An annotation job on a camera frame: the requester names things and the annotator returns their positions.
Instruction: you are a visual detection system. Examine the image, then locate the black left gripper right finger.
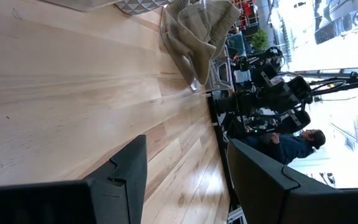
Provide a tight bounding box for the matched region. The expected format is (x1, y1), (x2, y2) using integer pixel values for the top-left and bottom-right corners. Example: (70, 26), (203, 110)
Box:
(227, 138), (358, 224)

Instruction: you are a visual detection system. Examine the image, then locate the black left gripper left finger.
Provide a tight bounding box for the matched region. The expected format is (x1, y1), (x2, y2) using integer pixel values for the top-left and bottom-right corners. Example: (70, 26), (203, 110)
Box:
(0, 134), (149, 224)

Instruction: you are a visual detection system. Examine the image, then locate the person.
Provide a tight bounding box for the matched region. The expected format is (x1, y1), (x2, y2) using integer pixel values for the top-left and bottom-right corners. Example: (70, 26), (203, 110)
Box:
(242, 128), (326, 166)

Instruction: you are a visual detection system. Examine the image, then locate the clear plastic bin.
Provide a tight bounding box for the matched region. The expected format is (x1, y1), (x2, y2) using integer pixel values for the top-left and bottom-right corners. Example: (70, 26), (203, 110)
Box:
(158, 0), (233, 94)

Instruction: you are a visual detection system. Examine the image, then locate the green background plant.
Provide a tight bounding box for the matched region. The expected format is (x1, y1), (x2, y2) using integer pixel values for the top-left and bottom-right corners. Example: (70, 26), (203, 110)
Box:
(250, 29), (269, 52)

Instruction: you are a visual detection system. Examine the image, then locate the succulent in patterned white pot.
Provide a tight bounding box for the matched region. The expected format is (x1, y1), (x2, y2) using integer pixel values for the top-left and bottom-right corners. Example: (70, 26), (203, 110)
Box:
(114, 0), (175, 16)

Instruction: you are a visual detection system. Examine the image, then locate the silver metal bracket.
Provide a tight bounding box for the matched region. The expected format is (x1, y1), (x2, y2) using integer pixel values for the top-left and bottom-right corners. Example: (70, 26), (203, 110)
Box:
(227, 205), (247, 224)

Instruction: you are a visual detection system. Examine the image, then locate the black aluminium table frame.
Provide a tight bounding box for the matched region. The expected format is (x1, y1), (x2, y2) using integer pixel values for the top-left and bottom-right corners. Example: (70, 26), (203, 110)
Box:
(206, 91), (248, 224)

